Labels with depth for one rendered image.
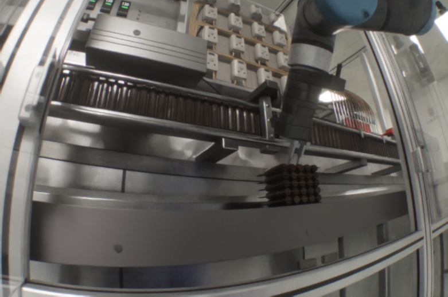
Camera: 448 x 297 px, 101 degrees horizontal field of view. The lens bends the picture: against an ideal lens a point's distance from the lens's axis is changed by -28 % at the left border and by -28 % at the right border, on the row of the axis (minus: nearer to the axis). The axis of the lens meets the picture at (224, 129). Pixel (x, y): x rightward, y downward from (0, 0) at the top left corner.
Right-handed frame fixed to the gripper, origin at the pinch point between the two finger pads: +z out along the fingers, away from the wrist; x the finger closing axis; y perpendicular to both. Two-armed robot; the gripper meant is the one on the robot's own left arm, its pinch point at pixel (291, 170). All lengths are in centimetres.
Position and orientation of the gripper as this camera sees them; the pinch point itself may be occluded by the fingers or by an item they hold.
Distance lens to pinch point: 52.6
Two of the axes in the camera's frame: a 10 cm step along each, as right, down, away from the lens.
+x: -8.9, -1.2, -4.4
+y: -4.0, -2.5, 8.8
